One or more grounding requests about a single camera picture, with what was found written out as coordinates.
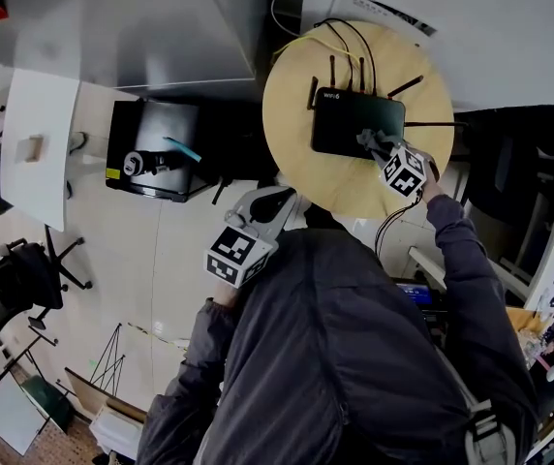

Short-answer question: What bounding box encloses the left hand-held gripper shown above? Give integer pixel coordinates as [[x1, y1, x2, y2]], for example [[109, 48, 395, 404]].
[[202, 185, 298, 290]]

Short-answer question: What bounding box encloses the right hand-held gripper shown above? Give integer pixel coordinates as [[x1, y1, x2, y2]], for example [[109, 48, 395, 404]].
[[369, 140, 429, 199]]

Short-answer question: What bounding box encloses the black router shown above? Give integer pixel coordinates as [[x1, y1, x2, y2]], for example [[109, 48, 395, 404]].
[[307, 54, 470, 161]]

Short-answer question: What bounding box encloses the person's right forearm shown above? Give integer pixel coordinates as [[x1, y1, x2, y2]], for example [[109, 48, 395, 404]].
[[421, 176, 496, 299]]

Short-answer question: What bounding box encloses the person's left forearm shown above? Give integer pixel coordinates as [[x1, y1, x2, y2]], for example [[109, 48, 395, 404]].
[[182, 281, 252, 382]]

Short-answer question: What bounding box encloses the white low shelf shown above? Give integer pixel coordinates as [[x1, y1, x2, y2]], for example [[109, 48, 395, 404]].
[[408, 246, 447, 290]]

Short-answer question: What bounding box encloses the black fabric covered chair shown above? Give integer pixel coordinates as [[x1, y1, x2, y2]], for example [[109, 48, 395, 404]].
[[453, 104, 554, 227]]

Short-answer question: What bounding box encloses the blue screen device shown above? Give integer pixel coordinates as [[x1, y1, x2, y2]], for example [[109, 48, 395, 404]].
[[394, 281, 434, 308]]

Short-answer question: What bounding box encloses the teal pen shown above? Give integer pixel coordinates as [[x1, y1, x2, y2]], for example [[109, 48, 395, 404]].
[[162, 136, 203, 163]]

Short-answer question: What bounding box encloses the black handheld device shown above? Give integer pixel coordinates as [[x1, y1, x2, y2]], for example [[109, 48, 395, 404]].
[[122, 149, 184, 177]]

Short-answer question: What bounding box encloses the person's dark jacket torso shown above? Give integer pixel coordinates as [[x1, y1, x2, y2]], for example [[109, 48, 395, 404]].
[[199, 205, 477, 465]]

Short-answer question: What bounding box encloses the black floor cabinet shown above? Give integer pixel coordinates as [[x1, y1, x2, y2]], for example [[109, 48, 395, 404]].
[[105, 95, 268, 203]]

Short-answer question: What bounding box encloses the white printed booklet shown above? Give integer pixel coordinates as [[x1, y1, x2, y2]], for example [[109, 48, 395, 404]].
[[332, 0, 439, 38]]

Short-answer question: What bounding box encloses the white table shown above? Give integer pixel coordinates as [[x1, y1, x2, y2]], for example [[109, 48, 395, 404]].
[[0, 68, 80, 233]]

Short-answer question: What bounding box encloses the white box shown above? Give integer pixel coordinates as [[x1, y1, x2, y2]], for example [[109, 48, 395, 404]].
[[88, 402, 143, 460]]

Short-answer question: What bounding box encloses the black mesh office chair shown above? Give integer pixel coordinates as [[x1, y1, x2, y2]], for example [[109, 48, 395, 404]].
[[0, 236, 94, 338]]

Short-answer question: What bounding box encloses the small wooden block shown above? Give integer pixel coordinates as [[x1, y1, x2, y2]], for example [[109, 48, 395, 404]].
[[15, 133, 46, 164]]

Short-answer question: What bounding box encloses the dark green container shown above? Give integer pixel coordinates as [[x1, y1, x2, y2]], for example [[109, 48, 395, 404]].
[[19, 374, 74, 433]]

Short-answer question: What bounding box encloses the grey metal cabinet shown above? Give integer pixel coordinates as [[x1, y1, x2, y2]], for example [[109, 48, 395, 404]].
[[0, 0, 307, 91]]

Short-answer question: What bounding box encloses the white board panel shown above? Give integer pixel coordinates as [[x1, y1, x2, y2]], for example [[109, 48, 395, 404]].
[[0, 370, 48, 457]]

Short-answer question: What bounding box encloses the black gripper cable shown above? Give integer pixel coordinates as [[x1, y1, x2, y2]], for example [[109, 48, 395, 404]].
[[375, 196, 423, 257]]

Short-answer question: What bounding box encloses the yellow network cable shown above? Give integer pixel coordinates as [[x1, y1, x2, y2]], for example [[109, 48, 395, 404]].
[[271, 35, 363, 67]]

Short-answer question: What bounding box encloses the wooden desk with wire legs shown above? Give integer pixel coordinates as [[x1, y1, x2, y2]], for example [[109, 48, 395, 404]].
[[63, 322, 148, 423]]

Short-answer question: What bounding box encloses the white looped cable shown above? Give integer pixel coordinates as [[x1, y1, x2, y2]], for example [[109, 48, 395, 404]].
[[270, 0, 341, 38]]

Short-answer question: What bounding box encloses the grey backpack strap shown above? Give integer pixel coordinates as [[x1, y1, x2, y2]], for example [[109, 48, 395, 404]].
[[464, 398, 518, 465]]

